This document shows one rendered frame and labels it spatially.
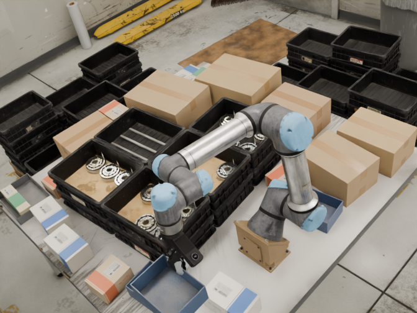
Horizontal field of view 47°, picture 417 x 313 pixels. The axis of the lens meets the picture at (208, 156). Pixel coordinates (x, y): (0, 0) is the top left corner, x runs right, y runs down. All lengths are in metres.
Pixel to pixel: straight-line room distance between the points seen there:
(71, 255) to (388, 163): 1.49
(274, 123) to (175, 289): 0.63
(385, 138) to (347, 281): 0.90
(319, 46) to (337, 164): 1.89
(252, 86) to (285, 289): 1.16
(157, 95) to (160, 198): 1.48
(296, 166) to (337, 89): 1.89
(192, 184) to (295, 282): 0.80
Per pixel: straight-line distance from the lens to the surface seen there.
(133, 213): 2.22
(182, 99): 2.67
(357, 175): 2.20
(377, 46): 3.75
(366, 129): 2.43
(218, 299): 1.92
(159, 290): 1.65
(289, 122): 1.54
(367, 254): 3.00
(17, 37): 5.28
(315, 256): 2.11
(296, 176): 1.70
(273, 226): 1.94
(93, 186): 2.42
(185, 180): 1.40
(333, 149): 2.31
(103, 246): 2.32
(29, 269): 3.38
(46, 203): 2.51
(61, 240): 2.31
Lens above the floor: 2.42
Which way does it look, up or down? 42 degrees down
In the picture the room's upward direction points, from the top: 12 degrees counter-clockwise
